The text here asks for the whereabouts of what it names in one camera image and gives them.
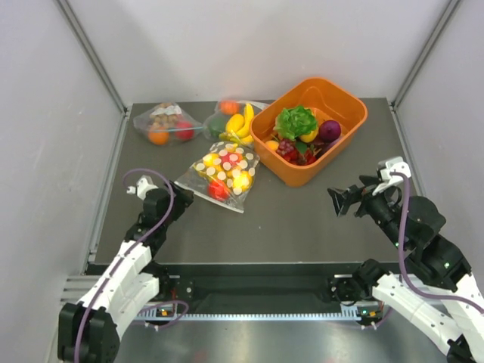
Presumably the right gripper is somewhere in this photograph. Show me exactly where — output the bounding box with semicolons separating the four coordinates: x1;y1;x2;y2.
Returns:
327;174;408;250

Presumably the polka dot zip bag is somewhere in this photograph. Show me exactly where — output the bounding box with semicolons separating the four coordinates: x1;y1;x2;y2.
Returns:
175;141;260;213

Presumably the fake red tomato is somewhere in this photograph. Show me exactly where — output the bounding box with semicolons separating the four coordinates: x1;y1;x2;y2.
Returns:
207;179;230;201

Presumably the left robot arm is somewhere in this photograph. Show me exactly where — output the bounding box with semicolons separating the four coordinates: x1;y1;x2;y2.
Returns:
57;183;194;362

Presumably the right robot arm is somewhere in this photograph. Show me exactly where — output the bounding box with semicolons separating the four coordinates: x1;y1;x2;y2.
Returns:
328;172;483;362

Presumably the fake red apple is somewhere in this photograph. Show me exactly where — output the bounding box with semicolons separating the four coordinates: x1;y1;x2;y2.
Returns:
175;121;195;141

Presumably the fake orange fruit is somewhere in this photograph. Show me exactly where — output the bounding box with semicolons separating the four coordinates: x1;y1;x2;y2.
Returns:
147;125;170;146

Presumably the fake purple onion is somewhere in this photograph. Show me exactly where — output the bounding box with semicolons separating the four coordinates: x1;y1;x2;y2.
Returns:
318;119;342;143

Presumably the fake yellow lemon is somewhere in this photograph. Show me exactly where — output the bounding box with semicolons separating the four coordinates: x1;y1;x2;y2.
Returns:
299;129;318;144

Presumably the clear bag with nuts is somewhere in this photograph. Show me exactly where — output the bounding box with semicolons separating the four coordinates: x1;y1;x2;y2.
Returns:
133;102;203;146

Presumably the clear bag with bananas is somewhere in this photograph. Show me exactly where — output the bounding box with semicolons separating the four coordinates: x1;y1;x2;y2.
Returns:
203;99;268;148

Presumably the fake green lettuce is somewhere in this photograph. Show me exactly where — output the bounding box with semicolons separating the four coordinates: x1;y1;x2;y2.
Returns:
273;105;318;141

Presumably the orange plastic bin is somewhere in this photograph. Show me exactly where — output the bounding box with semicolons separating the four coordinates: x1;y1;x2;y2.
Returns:
250;77;368;187

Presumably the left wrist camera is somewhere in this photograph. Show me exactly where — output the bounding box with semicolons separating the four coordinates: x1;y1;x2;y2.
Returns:
126;175;158;200

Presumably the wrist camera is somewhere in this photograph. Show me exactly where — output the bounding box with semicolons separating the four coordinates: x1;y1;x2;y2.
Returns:
126;175;158;200
372;157;411;196

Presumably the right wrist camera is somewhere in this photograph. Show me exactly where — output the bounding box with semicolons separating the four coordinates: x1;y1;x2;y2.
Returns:
372;157;411;196

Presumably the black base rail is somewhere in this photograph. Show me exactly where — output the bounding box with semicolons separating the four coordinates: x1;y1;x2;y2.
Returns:
143;262;360;315

